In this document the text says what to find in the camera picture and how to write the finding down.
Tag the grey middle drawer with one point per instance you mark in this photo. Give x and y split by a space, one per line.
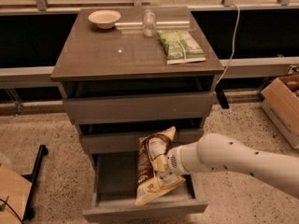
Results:
123 142

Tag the grey drawer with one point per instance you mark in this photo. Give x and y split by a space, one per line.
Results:
123 142
114 193
118 109

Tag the grey bottom drawer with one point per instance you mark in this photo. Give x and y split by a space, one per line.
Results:
114 193

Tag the clear glass jar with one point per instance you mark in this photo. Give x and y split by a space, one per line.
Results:
149 23

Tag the brown chip bag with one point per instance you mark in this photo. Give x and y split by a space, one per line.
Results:
151 184

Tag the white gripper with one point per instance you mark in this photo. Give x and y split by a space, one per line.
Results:
174 162

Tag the grey drawer cabinet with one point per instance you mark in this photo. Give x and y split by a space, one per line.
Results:
123 62

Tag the black metal stand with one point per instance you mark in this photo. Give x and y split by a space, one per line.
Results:
29 212

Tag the white paper bowl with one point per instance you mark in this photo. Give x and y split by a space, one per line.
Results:
104 19

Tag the cardboard box right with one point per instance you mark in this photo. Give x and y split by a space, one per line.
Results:
281 104

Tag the green chip bag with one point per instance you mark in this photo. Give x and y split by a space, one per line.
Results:
180 47

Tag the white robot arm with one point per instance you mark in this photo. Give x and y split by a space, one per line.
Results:
215 152

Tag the grey top drawer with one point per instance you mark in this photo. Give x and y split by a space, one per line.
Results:
118 109

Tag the metal window railing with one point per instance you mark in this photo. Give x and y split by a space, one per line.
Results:
29 77

